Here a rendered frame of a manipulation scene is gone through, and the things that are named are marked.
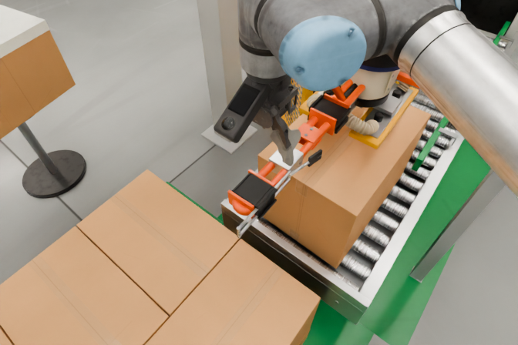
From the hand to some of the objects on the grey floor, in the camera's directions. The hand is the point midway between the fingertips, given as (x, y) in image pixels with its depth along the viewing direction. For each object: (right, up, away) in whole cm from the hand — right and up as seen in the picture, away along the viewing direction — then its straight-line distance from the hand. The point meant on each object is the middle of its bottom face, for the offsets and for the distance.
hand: (259, 150), depth 74 cm
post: (+87, -68, +122) cm, 164 cm away
